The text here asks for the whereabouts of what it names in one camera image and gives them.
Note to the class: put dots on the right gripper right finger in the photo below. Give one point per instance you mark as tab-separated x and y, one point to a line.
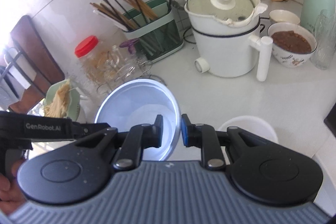
203	136

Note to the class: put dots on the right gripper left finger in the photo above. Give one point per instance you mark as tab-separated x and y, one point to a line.
139	138

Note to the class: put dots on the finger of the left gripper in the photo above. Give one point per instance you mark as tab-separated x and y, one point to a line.
81	130

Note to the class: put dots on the translucent plastic bowl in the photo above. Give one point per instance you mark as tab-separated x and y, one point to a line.
140	101

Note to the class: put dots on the white ceramic bowl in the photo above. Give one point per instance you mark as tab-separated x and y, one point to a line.
254	125

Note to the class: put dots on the person's left hand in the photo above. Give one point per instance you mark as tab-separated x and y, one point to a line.
11	196

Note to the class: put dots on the dry noodles bundle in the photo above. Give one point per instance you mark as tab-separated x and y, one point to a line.
57	100

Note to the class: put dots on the green basket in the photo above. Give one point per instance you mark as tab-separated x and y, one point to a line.
74	107

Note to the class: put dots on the black dish rack shelf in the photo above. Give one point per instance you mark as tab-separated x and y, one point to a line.
11	90

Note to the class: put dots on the white utensil cup right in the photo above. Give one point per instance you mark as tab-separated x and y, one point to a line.
23	72

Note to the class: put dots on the red lid plastic jar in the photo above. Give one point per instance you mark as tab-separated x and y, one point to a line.
94	57

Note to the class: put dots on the brown cutting board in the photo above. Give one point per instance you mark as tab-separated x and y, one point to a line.
24	36

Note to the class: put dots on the purple plastic item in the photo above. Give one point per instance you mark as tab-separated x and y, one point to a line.
130	45

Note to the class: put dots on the green chopstick holder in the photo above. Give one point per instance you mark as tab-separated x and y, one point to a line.
158	38

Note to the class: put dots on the white electric cooking pot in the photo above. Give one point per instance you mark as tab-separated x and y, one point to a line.
227	35

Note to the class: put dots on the floral bowl with brown food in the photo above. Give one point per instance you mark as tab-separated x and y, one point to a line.
293	45

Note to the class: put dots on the tall textured glass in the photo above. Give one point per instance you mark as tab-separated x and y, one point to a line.
324	33

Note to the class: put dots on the small white bowl far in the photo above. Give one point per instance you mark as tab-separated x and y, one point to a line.
277	16

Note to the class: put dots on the wire glass holder rack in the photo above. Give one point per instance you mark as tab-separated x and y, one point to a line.
118	68

